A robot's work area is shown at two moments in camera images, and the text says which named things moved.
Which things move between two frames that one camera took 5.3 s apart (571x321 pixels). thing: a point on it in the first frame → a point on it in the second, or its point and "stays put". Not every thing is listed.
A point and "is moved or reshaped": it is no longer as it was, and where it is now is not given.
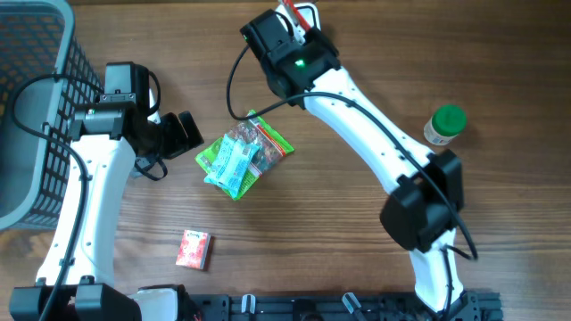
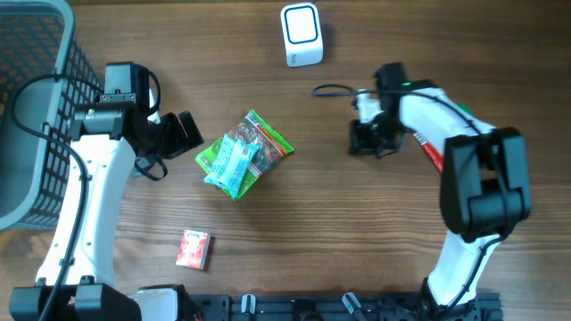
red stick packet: (299, 16) is moved or reshaped
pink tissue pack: (194, 251) stays put
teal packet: (231, 164) stays put
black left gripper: (178, 141) stays put
